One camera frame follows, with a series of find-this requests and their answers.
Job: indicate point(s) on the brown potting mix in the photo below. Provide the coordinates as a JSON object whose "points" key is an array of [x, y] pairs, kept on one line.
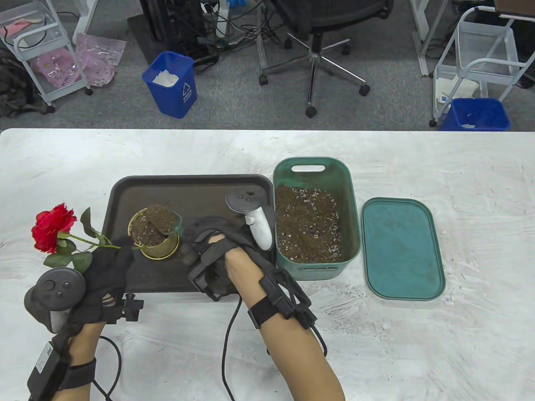
{"points": [[307, 225]]}

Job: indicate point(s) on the gold flower pot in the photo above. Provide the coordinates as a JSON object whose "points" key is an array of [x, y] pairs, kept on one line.
{"points": [[163, 250]]}

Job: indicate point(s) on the pink plastic bag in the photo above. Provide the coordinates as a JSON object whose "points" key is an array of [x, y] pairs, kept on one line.
{"points": [[100, 58], [54, 67]]}

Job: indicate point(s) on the green plastic trowel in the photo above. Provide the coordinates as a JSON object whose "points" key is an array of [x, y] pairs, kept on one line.
{"points": [[177, 221]]}

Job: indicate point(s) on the green plastic bin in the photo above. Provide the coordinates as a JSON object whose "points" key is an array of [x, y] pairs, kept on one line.
{"points": [[351, 188]]}

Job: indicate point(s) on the pink paper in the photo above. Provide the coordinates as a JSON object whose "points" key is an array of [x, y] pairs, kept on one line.
{"points": [[14, 28]]}

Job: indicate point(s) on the blue trash bin white symbol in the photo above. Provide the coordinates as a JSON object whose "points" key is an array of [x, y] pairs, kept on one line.
{"points": [[175, 100]]}

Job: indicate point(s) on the black lattice wrist mount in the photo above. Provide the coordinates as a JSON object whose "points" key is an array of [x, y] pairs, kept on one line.
{"points": [[284, 296]]}

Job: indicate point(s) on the black computer tower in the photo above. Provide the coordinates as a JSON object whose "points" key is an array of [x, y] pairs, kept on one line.
{"points": [[175, 21]]}

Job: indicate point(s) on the red artificial rose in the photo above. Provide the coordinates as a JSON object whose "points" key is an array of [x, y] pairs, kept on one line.
{"points": [[52, 225]]}

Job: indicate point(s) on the person's right hand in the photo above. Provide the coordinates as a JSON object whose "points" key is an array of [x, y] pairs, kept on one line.
{"points": [[217, 234]]}

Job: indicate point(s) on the person's left hand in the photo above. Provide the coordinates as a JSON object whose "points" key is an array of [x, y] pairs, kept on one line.
{"points": [[102, 286]]}

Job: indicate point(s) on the person's right forearm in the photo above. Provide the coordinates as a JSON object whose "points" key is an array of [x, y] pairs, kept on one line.
{"points": [[284, 346]]}

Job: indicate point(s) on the black backpack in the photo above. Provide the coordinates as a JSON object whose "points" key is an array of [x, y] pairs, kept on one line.
{"points": [[12, 92]]}

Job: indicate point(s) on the black office chair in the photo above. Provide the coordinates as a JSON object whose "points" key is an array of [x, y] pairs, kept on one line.
{"points": [[317, 16]]}

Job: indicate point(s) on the white desk leg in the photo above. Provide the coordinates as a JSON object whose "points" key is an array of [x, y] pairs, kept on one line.
{"points": [[85, 16], [422, 37]]}

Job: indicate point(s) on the black floor mat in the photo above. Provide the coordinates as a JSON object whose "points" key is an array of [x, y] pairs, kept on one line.
{"points": [[142, 37]]}

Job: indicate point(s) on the green bin lid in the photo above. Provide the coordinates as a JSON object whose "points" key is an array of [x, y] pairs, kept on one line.
{"points": [[401, 250]]}

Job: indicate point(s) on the dark brown tray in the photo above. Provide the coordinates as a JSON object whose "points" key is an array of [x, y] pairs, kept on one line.
{"points": [[217, 196]]}

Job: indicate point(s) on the grey handheld controller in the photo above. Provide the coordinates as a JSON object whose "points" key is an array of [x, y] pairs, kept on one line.
{"points": [[52, 292], [259, 225]]}

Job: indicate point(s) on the person's left forearm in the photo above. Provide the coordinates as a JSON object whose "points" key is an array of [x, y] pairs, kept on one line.
{"points": [[83, 348]]}

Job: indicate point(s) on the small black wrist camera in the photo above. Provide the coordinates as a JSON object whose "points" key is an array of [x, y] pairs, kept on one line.
{"points": [[133, 308], [209, 280]]}

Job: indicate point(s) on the brown cardboard box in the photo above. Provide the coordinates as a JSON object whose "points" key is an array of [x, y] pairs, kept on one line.
{"points": [[516, 6]]}

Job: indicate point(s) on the black box with white label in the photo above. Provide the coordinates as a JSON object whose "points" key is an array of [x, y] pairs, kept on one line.
{"points": [[42, 369]]}

